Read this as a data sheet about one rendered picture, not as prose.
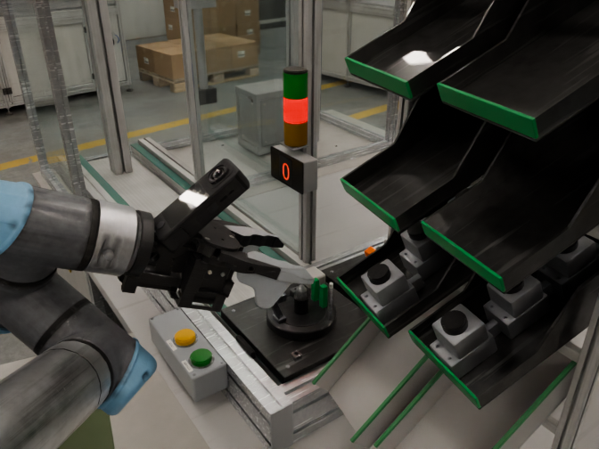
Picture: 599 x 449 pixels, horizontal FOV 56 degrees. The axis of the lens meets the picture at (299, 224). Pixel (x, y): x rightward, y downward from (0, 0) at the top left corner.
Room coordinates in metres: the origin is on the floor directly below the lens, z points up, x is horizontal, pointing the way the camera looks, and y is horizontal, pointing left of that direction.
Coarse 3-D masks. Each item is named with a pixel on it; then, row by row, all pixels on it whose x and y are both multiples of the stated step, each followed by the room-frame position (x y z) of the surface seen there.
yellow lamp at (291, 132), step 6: (288, 126) 1.11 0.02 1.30; (294, 126) 1.10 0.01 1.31; (300, 126) 1.10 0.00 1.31; (306, 126) 1.11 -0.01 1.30; (288, 132) 1.11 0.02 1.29; (294, 132) 1.10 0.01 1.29; (300, 132) 1.10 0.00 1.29; (306, 132) 1.11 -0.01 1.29; (288, 138) 1.11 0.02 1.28; (294, 138) 1.10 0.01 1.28; (300, 138) 1.10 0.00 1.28; (306, 138) 1.11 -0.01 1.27; (288, 144) 1.11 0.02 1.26; (294, 144) 1.10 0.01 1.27; (300, 144) 1.10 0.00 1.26
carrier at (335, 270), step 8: (384, 240) 1.19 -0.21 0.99; (360, 256) 1.14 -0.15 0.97; (344, 264) 1.11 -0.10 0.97; (352, 264) 1.11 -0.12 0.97; (328, 272) 1.07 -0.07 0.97; (336, 272) 1.07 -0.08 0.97; (328, 280) 1.05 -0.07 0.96; (336, 280) 1.04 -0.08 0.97; (336, 288) 1.03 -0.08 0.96; (344, 296) 1.00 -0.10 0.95
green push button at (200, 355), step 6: (204, 348) 0.81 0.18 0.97; (192, 354) 0.79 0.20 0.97; (198, 354) 0.79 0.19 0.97; (204, 354) 0.79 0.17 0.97; (210, 354) 0.80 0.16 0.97; (192, 360) 0.78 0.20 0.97; (198, 360) 0.78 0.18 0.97; (204, 360) 0.78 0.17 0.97; (210, 360) 0.79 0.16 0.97; (198, 366) 0.77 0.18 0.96
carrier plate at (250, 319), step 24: (288, 288) 1.01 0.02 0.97; (240, 312) 0.92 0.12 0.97; (264, 312) 0.92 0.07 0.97; (336, 312) 0.92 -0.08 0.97; (360, 312) 0.92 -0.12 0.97; (264, 336) 0.85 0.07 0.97; (336, 336) 0.85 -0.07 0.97; (264, 360) 0.79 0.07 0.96; (288, 360) 0.78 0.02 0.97; (312, 360) 0.78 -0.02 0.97
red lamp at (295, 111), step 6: (288, 102) 1.11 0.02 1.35; (294, 102) 1.10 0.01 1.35; (300, 102) 1.10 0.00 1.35; (306, 102) 1.11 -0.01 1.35; (288, 108) 1.11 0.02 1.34; (294, 108) 1.10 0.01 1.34; (300, 108) 1.10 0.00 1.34; (306, 108) 1.11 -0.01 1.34; (288, 114) 1.11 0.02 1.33; (294, 114) 1.10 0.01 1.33; (300, 114) 1.10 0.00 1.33; (306, 114) 1.11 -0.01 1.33; (288, 120) 1.11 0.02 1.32; (294, 120) 1.10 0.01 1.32; (300, 120) 1.10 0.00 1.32; (306, 120) 1.11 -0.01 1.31
